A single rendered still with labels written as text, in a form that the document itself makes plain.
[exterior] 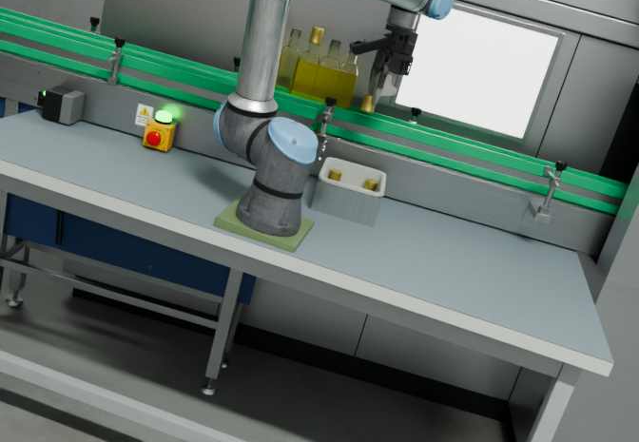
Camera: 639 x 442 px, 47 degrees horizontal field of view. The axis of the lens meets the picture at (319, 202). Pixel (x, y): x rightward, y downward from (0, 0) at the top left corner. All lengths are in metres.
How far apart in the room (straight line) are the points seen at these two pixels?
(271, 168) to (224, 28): 0.84
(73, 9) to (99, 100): 3.69
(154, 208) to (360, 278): 0.48
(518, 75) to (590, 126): 0.28
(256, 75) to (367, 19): 0.69
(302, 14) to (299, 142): 0.76
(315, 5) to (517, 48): 0.61
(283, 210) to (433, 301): 0.38
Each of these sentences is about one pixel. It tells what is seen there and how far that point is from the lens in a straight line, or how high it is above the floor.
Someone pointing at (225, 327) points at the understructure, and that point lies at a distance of 2.29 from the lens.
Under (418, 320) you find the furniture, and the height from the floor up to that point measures 0.68.
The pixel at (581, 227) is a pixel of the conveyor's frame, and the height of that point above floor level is 0.83.
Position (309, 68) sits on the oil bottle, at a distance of 2.13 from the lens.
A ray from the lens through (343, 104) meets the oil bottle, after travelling 2.13.
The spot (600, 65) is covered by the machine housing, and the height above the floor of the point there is 1.26.
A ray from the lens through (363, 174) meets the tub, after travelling 2.07.
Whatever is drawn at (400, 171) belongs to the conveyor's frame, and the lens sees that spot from 2.14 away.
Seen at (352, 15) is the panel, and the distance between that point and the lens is 2.25.
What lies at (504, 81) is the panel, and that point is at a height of 1.14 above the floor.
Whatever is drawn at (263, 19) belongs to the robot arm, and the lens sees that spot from 1.61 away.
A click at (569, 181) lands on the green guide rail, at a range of 2.21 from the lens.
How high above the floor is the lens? 1.38
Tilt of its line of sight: 19 degrees down
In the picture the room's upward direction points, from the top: 15 degrees clockwise
